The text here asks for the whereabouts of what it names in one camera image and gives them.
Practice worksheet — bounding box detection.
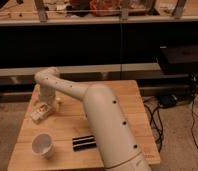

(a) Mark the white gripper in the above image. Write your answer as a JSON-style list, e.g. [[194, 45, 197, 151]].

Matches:
[[38, 85, 56, 105]]

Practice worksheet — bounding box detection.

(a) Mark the clear plastic bottle white cap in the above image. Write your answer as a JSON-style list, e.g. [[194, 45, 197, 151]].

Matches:
[[30, 102, 59, 124]]

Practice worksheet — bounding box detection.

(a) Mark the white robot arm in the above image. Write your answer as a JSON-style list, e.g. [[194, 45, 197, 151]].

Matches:
[[34, 67, 152, 171]]

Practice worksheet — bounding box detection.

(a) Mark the white plastic cup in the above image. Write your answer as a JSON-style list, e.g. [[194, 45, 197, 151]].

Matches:
[[31, 133, 54, 159]]

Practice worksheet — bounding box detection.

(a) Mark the black striped block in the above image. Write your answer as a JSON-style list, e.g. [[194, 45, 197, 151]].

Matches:
[[72, 135, 96, 151]]

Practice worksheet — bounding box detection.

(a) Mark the metal shelf rack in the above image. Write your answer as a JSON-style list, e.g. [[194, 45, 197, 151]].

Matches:
[[0, 0, 198, 79]]

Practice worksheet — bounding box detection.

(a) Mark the orange clutter on shelf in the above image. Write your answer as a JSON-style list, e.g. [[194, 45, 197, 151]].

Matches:
[[69, 0, 120, 16]]

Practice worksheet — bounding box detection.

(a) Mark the black box on shelf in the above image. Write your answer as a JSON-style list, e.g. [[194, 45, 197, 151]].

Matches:
[[158, 45, 198, 75]]

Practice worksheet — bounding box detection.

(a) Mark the black floor cable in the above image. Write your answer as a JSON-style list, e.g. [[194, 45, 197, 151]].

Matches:
[[143, 99, 165, 153]]

